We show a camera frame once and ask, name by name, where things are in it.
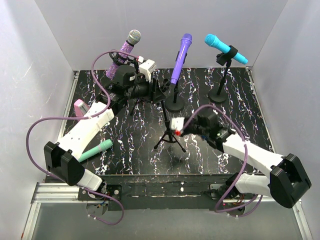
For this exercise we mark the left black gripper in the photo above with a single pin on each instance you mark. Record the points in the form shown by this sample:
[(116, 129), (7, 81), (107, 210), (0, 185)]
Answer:
[(153, 85)]

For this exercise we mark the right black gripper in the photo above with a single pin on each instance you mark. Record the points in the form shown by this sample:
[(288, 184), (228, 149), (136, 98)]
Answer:
[(184, 133)]

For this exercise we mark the round base mic stand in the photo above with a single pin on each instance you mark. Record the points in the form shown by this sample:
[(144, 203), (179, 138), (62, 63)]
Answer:
[(174, 103)]

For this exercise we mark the black tripod mic stand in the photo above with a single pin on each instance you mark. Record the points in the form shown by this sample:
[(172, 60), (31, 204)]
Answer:
[(168, 135)]

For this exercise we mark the mint green microphone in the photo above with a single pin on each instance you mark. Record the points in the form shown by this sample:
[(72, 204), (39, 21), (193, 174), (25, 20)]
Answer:
[(103, 146)]

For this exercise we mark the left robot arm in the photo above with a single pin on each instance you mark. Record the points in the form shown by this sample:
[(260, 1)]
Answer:
[(62, 158)]

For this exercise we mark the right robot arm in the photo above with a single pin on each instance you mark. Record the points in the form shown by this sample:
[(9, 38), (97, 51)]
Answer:
[(282, 178)]

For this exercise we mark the black rear tripod stand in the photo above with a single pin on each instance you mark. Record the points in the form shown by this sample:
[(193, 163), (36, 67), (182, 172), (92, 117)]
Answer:
[(136, 105)]

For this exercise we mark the glitter purple microphone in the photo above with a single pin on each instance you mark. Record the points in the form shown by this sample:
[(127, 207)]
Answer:
[(119, 59)]

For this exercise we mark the right round base stand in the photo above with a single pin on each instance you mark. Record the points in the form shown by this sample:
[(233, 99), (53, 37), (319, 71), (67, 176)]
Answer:
[(224, 59)]

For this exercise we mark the cyan microphone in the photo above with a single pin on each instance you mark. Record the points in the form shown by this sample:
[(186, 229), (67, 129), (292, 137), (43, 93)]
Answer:
[(213, 41)]

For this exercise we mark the pink box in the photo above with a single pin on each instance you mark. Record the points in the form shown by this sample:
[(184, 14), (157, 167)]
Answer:
[(80, 108)]

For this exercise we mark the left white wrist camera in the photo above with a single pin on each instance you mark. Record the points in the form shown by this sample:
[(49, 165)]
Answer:
[(147, 68)]

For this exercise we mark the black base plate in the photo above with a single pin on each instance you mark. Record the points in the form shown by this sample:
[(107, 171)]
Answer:
[(163, 191)]

